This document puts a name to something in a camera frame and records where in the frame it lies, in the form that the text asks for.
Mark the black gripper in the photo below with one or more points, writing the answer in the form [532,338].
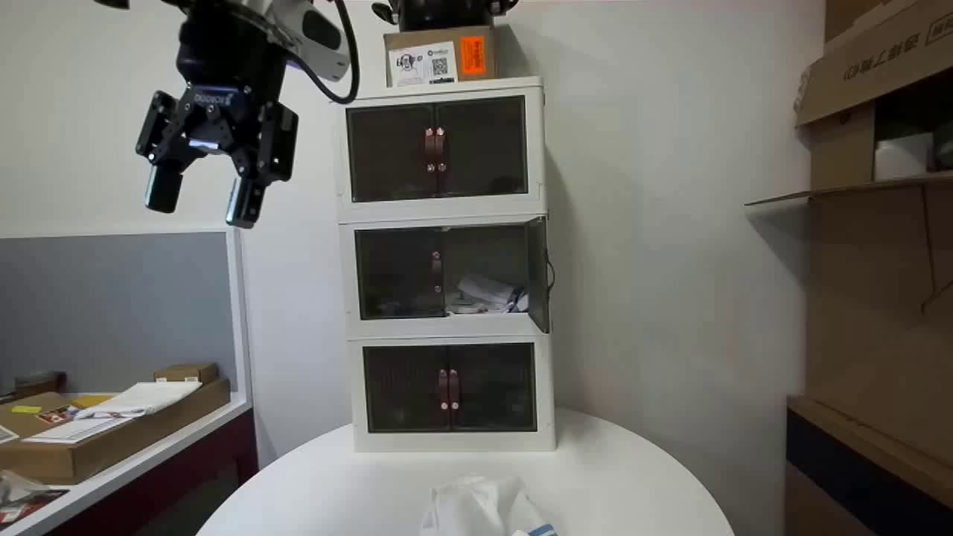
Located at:
[232,106]

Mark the cabinet door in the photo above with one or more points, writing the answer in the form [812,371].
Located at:
[397,274]
[538,271]

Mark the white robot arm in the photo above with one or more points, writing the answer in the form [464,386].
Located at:
[324,50]

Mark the middle white cabinet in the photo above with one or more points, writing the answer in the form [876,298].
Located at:
[467,249]

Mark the white cabinet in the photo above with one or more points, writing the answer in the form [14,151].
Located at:
[455,394]
[445,154]
[467,249]

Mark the top white cabinet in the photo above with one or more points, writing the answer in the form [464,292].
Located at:
[445,154]

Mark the white cloth inside cabinet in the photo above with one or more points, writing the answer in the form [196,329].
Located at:
[476,295]

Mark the bottom white cabinet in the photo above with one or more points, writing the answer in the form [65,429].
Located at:
[455,394]

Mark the black object on box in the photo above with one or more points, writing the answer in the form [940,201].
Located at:
[439,14]

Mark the flat cardboard box with papers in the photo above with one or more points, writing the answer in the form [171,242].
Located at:
[60,443]

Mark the white side shelf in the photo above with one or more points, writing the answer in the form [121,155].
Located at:
[171,487]

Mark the cardboard box with labels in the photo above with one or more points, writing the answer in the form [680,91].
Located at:
[458,54]

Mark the white cloth on table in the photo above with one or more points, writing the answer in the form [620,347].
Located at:
[485,507]

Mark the white round table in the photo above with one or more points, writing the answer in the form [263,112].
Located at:
[599,480]

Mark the cardboard shelving unit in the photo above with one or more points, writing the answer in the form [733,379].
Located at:
[872,435]

